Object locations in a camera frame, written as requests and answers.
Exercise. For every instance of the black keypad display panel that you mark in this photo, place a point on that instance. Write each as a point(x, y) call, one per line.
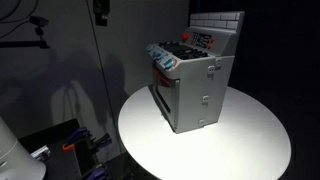
point(201, 40)

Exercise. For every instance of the grey toy stove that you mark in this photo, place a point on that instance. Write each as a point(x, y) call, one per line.
point(196, 96)

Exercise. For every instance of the black stove burner grate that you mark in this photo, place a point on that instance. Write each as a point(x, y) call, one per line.
point(181, 50)

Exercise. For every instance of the large red stove knob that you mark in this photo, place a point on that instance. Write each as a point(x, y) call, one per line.
point(185, 36)

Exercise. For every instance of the purple spring clamp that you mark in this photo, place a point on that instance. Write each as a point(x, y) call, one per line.
point(96, 172)
point(102, 140)

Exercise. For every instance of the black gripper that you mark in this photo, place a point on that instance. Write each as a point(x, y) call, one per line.
point(101, 6)

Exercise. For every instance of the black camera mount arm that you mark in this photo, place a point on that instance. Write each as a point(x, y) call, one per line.
point(25, 44)

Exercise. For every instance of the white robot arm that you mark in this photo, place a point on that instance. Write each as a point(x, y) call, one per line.
point(13, 156)

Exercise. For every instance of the purple clamp with orange tip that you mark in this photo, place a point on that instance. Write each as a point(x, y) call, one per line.
point(77, 137)

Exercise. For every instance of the black camera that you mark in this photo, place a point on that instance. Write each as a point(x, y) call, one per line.
point(39, 20)

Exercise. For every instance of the small red stove button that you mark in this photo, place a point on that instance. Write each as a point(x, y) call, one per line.
point(209, 46)
point(212, 40)

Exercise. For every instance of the blue stove knob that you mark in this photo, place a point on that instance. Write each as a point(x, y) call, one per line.
point(149, 47)
point(156, 53)
point(169, 63)

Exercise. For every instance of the grey oven door with window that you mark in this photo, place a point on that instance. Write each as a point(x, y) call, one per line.
point(166, 100)

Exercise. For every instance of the small silver metal part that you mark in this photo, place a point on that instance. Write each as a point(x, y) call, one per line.
point(40, 153)

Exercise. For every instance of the black equipment cart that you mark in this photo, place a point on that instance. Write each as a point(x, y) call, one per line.
point(60, 160)

